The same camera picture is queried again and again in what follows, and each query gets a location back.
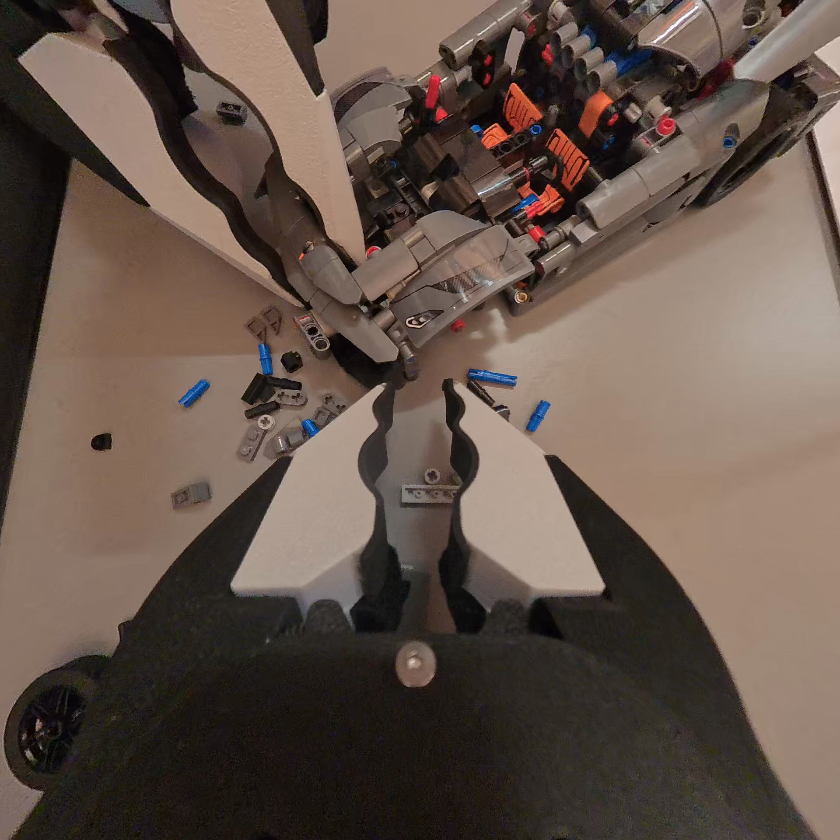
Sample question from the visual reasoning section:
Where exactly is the black lego pin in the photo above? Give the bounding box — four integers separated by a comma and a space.
469, 381, 511, 421

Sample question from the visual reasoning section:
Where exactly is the grey lego car model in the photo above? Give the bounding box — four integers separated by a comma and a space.
256, 0, 840, 383

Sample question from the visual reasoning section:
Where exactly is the black lego wheel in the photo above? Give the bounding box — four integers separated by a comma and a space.
3, 655, 109, 791

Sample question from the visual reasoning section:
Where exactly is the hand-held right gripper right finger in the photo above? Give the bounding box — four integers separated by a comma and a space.
441, 378, 606, 634

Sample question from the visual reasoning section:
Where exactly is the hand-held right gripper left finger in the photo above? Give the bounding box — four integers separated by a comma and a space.
230, 384, 411, 634

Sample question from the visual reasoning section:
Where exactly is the light grey long lego plate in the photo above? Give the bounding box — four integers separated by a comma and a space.
399, 483, 462, 507

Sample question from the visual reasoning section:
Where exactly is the pile of small lego pieces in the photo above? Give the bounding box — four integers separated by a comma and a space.
236, 305, 349, 463

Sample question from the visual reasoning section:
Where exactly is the black perforated board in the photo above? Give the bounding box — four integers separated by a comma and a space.
0, 154, 73, 526

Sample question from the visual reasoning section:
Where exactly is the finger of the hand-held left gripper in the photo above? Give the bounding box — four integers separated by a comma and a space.
17, 26, 311, 308
171, 0, 367, 265

